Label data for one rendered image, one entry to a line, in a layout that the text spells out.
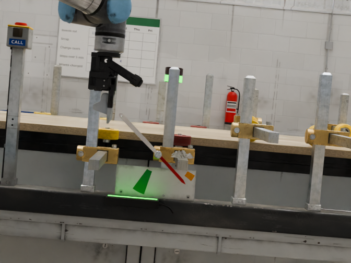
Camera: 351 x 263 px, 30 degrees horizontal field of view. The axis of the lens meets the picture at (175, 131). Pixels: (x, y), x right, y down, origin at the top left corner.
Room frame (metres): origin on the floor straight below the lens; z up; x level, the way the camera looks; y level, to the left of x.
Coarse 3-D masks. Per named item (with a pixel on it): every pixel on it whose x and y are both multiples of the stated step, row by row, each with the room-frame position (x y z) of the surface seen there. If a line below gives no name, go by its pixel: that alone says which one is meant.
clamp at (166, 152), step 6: (162, 150) 2.13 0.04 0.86; (168, 150) 2.13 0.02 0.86; (174, 150) 2.13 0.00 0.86; (180, 150) 2.13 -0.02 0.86; (186, 150) 2.13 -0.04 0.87; (192, 150) 2.13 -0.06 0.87; (162, 156) 2.13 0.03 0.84; (168, 156) 2.13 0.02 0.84; (168, 162) 2.13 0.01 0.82; (174, 162) 2.13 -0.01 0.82; (192, 162) 2.13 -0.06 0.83
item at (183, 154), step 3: (183, 150) 1.94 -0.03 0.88; (174, 153) 1.93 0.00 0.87; (177, 153) 1.90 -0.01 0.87; (180, 153) 1.90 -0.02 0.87; (183, 153) 1.92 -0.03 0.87; (186, 153) 1.92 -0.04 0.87; (189, 153) 1.91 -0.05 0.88; (174, 156) 1.90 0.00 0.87; (177, 156) 1.89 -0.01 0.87; (180, 156) 1.89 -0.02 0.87; (183, 156) 1.91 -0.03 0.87; (186, 156) 1.90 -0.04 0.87; (189, 156) 1.89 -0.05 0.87; (192, 156) 1.91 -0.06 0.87
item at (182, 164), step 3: (174, 159) 2.11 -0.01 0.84; (177, 159) 1.88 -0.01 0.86; (180, 159) 1.86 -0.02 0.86; (183, 159) 1.87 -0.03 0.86; (186, 159) 1.88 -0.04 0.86; (177, 162) 1.86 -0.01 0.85; (180, 162) 1.85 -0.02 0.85; (183, 162) 1.85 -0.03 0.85; (186, 162) 1.85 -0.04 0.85; (177, 165) 1.85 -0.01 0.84; (180, 165) 1.85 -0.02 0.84; (183, 165) 1.85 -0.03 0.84; (186, 165) 1.85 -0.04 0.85; (177, 168) 1.85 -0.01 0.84; (180, 168) 1.85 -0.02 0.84; (183, 168) 1.85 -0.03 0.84; (186, 168) 1.85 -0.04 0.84
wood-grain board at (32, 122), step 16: (0, 112) 2.89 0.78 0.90; (0, 128) 2.28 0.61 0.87; (32, 128) 2.28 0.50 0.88; (48, 128) 2.29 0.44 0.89; (64, 128) 2.29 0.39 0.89; (80, 128) 2.29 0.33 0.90; (128, 128) 2.50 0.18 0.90; (144, 128) 2.60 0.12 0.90; (160, 128) 2.71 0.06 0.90; (176, 128) 2.83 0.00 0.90; (192, 128) 2.96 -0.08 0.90; (192, 144) 2.30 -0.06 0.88; (208, 144) 2.30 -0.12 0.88; (224, 144) 2.30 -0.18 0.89; (256, 144) 2.31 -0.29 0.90; (272, 144) 2.31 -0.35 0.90; (288, 144) 2.39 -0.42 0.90; (304, 144) 2.48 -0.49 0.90
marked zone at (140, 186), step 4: (148, 172) 2.13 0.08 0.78; (144, 176) 2.13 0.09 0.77; (148, 176) 2.13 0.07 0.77; (140, 180) 2.13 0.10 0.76; (144, 180) 2.13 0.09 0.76; (148, 180) 2.13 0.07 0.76; (136, 184) 2.13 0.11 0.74; (140, 184) 2.13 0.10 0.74; (144, 184) 2.13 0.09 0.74; (136, 188) 2.13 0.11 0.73; (140, 188) 2.13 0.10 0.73; (144, 188) 2.13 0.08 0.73; (140, 192) 2.13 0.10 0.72; (144, 192) 2.13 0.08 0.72
